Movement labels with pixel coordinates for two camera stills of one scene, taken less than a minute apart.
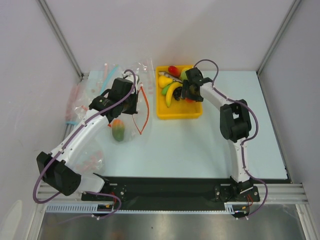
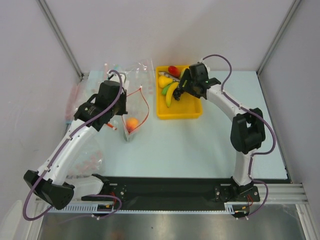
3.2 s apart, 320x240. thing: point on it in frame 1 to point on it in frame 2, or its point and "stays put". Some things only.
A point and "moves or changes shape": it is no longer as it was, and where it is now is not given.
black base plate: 172,191 stays put
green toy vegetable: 164,90 stays put
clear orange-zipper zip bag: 134,123 moves or changes shape
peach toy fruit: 188,100 to 131,123
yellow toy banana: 169,92 stays put
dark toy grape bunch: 177,93 stays put
